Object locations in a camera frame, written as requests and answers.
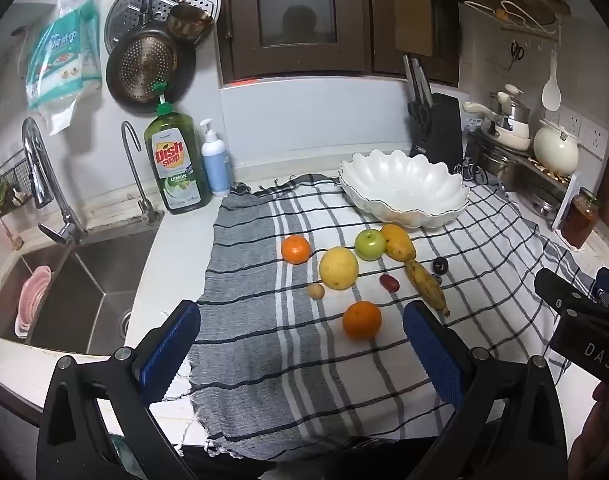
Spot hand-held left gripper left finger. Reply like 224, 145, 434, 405
37, 300, 202, 480

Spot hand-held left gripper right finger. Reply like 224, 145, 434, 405
403, 301, 570, 480

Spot spotted banana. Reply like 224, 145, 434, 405
403, 258, 451, 317

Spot large orange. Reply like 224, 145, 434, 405
343, 301, 383, 340

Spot yellow mango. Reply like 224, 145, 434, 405
381, 224, 416, 262

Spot green apple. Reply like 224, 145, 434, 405
354, 229, 386, 262

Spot yellow grapefruit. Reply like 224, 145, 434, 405
319, 246, 360, 291

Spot small mandarin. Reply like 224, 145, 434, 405
281, 235, 311, 265

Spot white scalloped bowl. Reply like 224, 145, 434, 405
338, 149, 471, 230

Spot person's right hand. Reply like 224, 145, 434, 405
569, 386, 609, 480

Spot stainless steel lid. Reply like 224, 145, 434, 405
527, 185, 567, 218

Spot metal counter shelf rack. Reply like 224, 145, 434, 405
467, 127, 583, 231

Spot grey checked cloth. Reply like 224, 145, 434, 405
182, 172, 602, 461

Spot stainless steel sink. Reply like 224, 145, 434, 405
0, 220, 160, 356

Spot cream round lidded pot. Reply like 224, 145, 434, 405
533, 119, 581, 177

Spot stainless steel stockpot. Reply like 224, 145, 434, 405
471, 135, 527, 191

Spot pink colander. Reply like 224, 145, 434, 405
13, 266, 52, 338

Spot cream saucepan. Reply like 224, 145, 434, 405
461, 101, 531, 152

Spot slim chrome water tap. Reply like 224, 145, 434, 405
121, 121, 165, 224

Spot green dish soap bottle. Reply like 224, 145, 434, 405
144, 82, 214, 216

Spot white blue pump bottle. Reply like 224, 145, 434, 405
199, 118, 234, 198

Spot black knife block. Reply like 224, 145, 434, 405
408, 92, 464, 161

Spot white rice paddle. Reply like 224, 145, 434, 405
541, 50, 561, 112

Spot chrome kitchen faucet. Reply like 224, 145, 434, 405
22, 116, 88, 247

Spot black kitchen scissors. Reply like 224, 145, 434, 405
407, 101, 432, 136

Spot dark brown plain cabinet door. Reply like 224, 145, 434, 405
369, 0, 460, 87

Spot perforated copper frying pan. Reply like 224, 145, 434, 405
105, 0, 198, 115

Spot green white plastic packet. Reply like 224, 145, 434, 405
24, 0, 105, 136

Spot light brown board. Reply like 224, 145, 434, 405
394, 0, 435, 57

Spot small copper saucepan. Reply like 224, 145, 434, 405
164, 0, 216, 50

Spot round metal steamer plate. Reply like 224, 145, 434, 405
104, 0, 222, 53

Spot dark brown glazed cabinet door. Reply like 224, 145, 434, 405
219, 0, 374, 83

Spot white wall socket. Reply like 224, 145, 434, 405
583, 122, 609, 153
558, 109, 585, 133

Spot steel pot with cream handle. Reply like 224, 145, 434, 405
489, 84, 532, 131

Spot black wire basket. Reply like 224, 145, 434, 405
0, 149, 41, 221

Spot steel handled knife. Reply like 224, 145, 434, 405
413, 57, 433, 107
402, 55, 420, 106

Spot white wire wall rack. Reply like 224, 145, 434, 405
459, 0, 562, 43

